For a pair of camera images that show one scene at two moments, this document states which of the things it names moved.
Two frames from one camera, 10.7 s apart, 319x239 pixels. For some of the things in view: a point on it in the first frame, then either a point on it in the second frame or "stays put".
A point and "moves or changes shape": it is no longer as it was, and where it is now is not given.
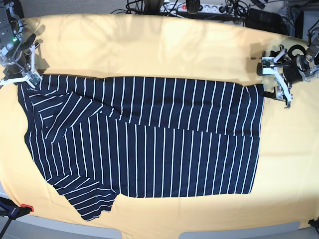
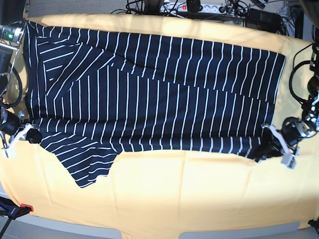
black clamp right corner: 314,223 stays put
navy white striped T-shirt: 95,137 moves or changes shape
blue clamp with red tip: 11,210 stays put
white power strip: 181,7 stays put
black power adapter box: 265,21 stays put
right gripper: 291,70 to 270,146
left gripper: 20,61 to 10,123
